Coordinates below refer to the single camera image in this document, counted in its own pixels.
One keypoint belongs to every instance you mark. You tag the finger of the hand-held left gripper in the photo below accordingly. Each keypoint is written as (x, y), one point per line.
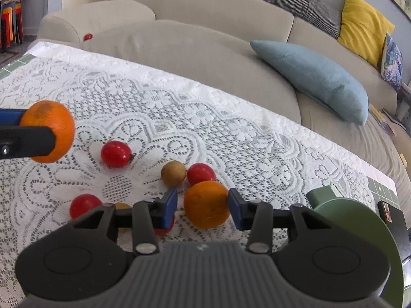
(25, 141)
(11, 115)

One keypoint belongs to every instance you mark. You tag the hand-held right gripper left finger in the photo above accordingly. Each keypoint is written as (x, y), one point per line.
(170, 208)

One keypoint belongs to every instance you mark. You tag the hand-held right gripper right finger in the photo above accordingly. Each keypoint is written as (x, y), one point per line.
(236, 210)

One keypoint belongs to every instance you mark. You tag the red cherry tomato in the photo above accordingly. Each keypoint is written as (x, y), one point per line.
(83, 205)
(200, 172)
(114, 154)
(163, 231)

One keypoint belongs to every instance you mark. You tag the small orange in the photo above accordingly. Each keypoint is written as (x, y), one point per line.
(48, 115)
(205, 205)

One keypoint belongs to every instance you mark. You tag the brown longan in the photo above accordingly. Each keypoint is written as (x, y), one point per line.
(172, 173)
(122, 206)

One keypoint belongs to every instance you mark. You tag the green colander bowl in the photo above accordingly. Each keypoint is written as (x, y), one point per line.
(353, 211)

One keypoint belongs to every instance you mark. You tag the colourful stacked stools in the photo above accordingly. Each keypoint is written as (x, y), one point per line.
(11, 22)

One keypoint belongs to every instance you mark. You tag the small red ball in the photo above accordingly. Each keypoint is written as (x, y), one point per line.
(87, 37)

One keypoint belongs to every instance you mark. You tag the light blue pillow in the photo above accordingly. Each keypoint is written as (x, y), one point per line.
(314, 73)

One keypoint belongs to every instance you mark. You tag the black box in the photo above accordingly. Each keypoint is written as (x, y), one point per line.
(398, 224)

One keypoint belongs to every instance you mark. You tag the thin books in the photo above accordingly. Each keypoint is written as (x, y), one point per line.
(382, 118)

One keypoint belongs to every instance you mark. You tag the beige sofa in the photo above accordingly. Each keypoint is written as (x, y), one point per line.
(224, 22)

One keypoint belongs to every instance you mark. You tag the blue patterned cushion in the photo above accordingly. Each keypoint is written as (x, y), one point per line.
(393, 61)

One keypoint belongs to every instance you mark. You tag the grey checked cushion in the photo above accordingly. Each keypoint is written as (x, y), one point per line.
(305, 3)

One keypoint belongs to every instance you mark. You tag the yellow cushion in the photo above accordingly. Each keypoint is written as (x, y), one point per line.
(362, 25)

